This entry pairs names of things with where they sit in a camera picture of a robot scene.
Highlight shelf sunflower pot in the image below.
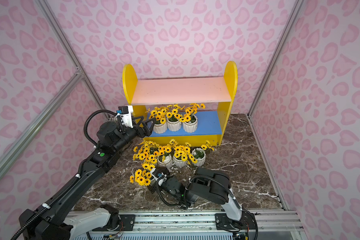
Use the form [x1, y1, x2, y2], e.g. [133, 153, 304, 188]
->
[133, 140, 160, 165]
[147, 107, 168, 134]
[179, 103, 206, 133]
[130, 163, 156, 187]
[170, 139, 197, 168]
[166, 104, 183, 132]
[157, 144, 174, 170]
[191, 140, 215, 167]

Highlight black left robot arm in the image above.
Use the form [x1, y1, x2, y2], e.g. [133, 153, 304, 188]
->
[12, 106, 156, 240]

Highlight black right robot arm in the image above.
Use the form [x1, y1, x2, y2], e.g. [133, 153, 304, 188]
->
[143, 167, 259, 240]

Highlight yellow two-tier shelf unit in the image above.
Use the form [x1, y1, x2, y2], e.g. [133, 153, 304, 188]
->
[122, 61, 238, 147]

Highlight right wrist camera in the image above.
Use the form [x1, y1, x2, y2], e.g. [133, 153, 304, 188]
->
[151, 167, 169, 187]

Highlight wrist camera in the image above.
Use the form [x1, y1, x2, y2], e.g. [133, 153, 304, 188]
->
[151, 167, 169, 187]
[116, 105, 134, 128]

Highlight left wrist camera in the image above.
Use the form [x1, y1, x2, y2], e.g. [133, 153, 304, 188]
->
[116, 105, 134, 128]

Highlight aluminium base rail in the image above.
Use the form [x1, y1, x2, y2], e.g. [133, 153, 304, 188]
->
[72, 209, 308, 240]

